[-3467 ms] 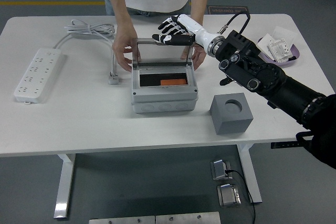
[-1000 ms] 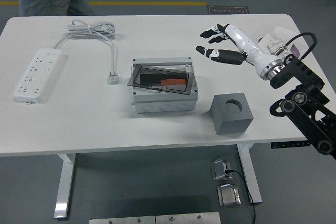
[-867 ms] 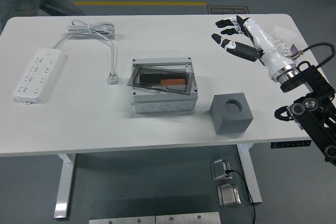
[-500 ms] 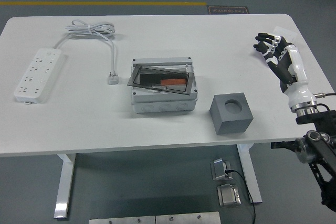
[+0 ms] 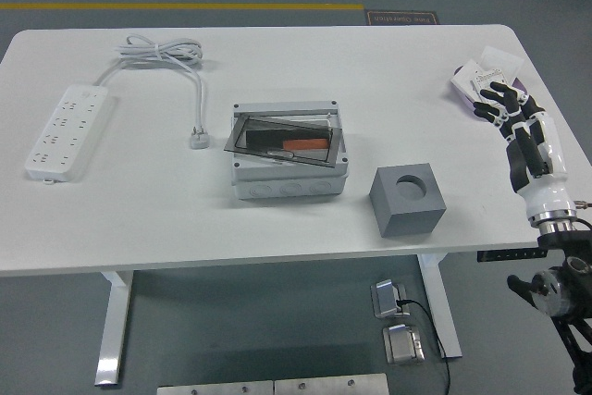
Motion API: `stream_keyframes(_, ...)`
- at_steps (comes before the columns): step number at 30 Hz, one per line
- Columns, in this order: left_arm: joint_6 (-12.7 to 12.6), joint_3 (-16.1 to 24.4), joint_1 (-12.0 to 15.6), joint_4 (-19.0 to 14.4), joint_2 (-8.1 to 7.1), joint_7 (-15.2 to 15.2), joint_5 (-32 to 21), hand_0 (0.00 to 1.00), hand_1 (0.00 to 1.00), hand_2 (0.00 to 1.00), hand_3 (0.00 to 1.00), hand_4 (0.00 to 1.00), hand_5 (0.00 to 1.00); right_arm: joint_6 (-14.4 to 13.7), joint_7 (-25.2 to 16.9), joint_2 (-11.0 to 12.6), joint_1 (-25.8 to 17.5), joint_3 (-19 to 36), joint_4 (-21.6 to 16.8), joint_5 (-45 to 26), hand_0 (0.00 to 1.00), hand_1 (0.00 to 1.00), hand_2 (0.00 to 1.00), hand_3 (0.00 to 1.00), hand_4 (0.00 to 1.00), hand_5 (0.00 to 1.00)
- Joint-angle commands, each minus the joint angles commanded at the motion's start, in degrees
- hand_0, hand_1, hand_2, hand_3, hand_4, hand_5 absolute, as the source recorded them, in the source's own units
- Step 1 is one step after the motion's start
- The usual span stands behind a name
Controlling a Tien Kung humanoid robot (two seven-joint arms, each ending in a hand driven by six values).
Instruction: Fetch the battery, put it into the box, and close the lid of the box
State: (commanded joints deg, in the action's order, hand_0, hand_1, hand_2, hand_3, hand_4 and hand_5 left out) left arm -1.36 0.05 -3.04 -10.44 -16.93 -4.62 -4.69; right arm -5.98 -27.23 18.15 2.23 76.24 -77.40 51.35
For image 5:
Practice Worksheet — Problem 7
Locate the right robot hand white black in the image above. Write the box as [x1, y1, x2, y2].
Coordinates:
[472, 80, 579, 225]

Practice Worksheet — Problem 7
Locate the orange cylindrical battery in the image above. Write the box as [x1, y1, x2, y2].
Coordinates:
[282, 138, 327, 151]

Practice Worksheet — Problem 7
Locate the transparent grey-framed box lid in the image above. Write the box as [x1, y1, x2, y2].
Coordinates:
[222, 112, 342, 169]

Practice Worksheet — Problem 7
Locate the silver floor socket box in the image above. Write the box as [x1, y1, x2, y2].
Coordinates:
[381, 324, 426, 364]
[369, 278, 409, 320]

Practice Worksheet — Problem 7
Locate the grey plastic junction box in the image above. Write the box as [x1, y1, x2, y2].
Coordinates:
[229, 99, 349, 202]

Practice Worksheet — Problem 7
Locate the printed white label packet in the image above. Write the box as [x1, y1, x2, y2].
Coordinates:
[470, 67, 510, 101]

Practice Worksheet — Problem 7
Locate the purple plastic tray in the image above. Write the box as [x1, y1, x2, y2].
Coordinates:
[450, 64, 532, 115]

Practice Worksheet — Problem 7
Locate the clear plastic bag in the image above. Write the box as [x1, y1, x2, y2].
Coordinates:
[479, 45, 526, 80]

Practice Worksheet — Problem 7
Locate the black table control panel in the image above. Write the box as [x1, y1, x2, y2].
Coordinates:
[476, 249, 547, 263]

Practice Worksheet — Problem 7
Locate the plain white card packet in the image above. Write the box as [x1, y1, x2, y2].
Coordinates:
[451, 59, 483, 101]

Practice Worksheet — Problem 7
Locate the grey block with round hole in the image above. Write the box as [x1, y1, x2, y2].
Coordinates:
[369, 162, 448, 240]

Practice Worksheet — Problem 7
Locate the white table leg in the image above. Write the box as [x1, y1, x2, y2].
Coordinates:
[94, 269, 135, 387]
[415, 253, 463, 359]

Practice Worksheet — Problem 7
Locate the dark floor sign orange text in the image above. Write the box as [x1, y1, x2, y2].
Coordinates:
[364, 9, 438, 26]

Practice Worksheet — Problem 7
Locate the grey metal plate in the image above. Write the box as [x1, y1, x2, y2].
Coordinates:
[273, 373, 389, 395]
[156, 380, 275, 395]

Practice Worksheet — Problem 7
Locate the white power strip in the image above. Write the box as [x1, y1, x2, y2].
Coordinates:
[23, 83, 117, 183]

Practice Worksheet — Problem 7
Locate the black floor cable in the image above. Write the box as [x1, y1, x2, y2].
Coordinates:
[396, 298, 452, 395]

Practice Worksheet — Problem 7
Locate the white power cord with plug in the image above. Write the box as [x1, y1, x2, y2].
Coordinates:
[94, 33, 215, 151]

